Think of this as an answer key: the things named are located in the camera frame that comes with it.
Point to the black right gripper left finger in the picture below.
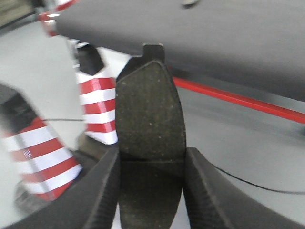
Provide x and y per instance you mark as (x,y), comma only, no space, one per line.
(90,203)

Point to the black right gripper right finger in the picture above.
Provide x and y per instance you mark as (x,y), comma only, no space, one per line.
(215,203)

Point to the dark conveyor belt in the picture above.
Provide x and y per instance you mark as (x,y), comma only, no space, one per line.
(256,43)

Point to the red white traffic cone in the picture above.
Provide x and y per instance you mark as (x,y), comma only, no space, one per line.
(47,167)

